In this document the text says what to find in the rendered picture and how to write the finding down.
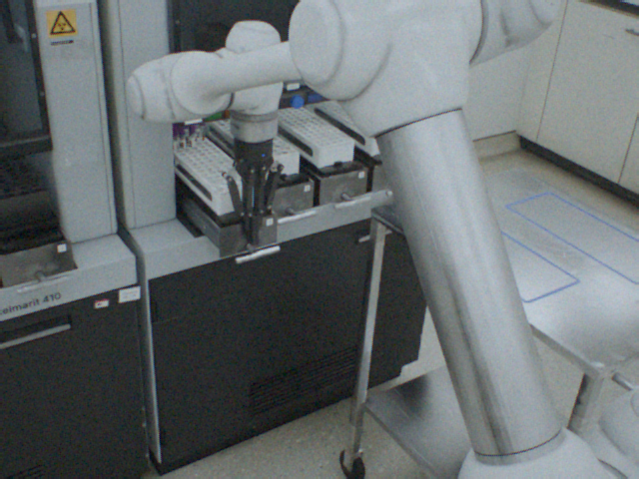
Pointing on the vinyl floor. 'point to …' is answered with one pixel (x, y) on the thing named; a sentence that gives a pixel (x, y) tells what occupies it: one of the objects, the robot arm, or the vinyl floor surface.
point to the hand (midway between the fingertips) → (253, 228)
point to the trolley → (613, 268)
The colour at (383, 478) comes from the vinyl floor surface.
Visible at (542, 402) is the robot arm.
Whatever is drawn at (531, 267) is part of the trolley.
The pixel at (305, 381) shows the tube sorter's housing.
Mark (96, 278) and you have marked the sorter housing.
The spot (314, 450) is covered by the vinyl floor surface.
